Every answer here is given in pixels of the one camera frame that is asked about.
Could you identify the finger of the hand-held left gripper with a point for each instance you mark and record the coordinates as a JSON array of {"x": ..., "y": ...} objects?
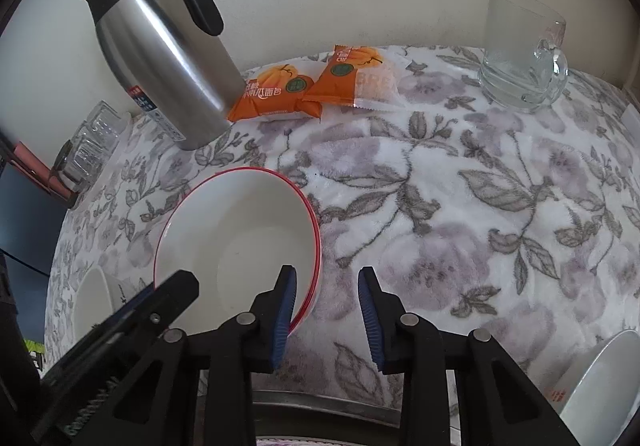
[
  {"x": 175, "y": 291},
  {"x": 132, "y": 302}
]

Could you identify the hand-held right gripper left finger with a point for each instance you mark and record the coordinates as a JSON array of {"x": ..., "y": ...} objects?
[{"x": 282, "y": 321}]

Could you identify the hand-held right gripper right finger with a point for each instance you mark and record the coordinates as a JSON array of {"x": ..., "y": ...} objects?
[{"x": 370, "y": 321}]

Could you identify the small white bowl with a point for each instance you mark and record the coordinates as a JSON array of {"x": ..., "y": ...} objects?
[{"x": 92, "y": 306}]

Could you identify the strawberry print bowl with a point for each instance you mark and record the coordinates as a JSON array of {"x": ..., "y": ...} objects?
[{"x": 235, "y": 236}]

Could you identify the stainless steel basin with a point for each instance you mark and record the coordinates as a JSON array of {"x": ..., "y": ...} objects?
[{"x": 325, "y": 413}]

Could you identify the light blue bowl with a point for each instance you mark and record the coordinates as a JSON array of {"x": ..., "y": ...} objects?
[{"x": 605, "y": 386}]

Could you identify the dark blue board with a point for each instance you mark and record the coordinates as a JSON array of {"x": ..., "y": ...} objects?
[{"x": 25, "y": 216}]

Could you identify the floral table blanket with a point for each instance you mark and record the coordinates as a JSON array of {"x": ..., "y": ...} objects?
[{"x": 450, "y": 206}]

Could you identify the clear glass cup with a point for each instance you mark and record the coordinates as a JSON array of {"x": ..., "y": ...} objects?
[
  {"x": 105, "y": 123},
  {"x": 90, "y": 146},
  {"x": 77, "y": 168}
]

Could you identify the stainless steel thermos jug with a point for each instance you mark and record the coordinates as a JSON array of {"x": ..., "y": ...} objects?
[{"x": 165, "y": 61}]

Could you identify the clear glass mug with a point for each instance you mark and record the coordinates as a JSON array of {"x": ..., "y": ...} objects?
[{"x": 510, "y": 51}]

